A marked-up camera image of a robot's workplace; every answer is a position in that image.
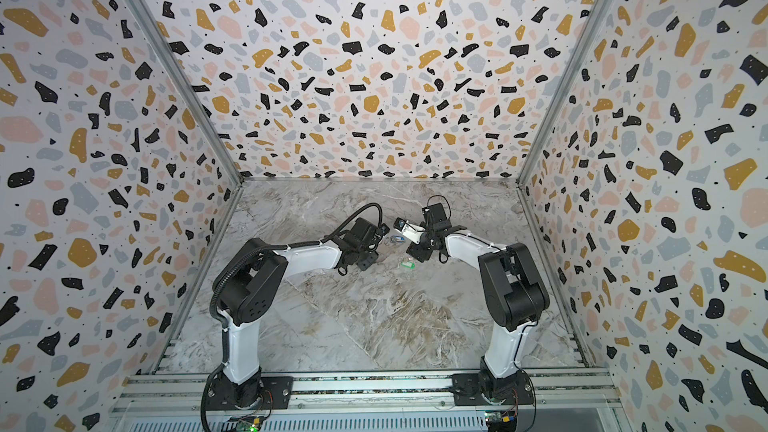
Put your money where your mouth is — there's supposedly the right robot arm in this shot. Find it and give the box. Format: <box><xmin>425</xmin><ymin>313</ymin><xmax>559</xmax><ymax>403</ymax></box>
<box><xmin>394</xmin><ymin>203</ymin><xmax>550</xmax><ymax>404</ymax></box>

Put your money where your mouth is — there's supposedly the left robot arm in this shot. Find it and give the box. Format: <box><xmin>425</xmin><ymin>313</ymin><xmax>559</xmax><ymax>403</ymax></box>
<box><xmin>201</xmin><ymin>217</ymin><xmax>389</xmax><ymax>412</ymax></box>

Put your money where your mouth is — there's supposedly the circuit board with wires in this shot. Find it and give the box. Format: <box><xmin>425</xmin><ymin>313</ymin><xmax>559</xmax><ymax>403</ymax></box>
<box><xmin>228</xmin><ymin>412</ymin><xmax>272</xmax><ymax>432</ymax></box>

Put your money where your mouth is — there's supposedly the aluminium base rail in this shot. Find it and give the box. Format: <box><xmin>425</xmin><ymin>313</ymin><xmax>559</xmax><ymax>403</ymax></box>
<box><xmin>105</xmin><ymin>368</ymin><xmax>631</xmax><ymax>431</ymax></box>

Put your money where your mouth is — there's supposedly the aluminium corner post left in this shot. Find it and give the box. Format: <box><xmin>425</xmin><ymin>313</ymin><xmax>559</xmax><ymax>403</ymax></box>
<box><xmin>124</xmin><ymin>0</ymin><xmax>243</xmax><ymax>186</ymax></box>

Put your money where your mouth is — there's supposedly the aluminium corner post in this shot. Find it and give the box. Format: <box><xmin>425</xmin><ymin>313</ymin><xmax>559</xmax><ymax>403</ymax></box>
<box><xmin>124</xmin><ymin>0</ymin><xmax>243</xmax><ymax>186</ymax></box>
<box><xmin>516</xmin><ymin>0</ymin><xmax>613</xmax><ymax>189</ymax></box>

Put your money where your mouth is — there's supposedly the aluminium corner post right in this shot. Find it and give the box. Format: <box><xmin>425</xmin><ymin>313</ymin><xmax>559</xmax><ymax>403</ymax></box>
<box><xmin>516</xmin><ymin>0</ymin><xmax>613</xmax><ymax>189</ymax></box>

